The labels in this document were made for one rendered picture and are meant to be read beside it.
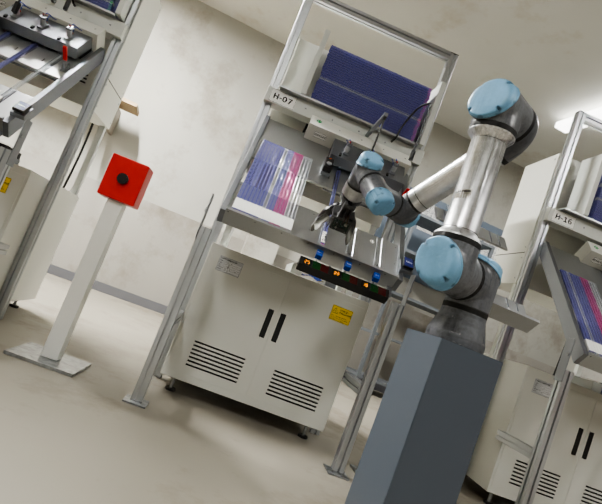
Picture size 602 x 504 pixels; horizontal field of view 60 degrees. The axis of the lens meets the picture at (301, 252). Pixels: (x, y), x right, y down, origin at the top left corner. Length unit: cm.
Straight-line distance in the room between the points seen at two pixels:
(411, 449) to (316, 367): 96
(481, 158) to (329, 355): 116
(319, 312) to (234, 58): 356
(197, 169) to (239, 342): 306
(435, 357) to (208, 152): 403
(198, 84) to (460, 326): 422
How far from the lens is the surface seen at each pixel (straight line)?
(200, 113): 513
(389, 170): 235
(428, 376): 129
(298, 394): 221
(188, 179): 500
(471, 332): 135
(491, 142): 136
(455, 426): 135
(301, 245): 187
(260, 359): 217
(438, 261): 125
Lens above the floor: 50
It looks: 6 degrees up
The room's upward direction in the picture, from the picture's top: 21 degrees clockwise
